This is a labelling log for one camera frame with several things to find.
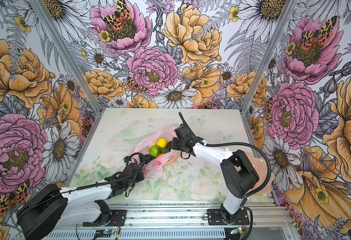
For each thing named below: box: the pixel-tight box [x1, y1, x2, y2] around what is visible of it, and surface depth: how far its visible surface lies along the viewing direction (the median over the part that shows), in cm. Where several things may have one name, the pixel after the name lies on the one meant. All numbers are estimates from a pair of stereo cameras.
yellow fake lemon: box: [157, 138, 168, 148], surface depth 99 cm
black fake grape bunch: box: [144, 154, 155, 164], surface depth 95 cm
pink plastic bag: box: [131, 126, 182, 179], surface depth 89 cm
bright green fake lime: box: [149, 145, 161, 158], surface depth 94 cm
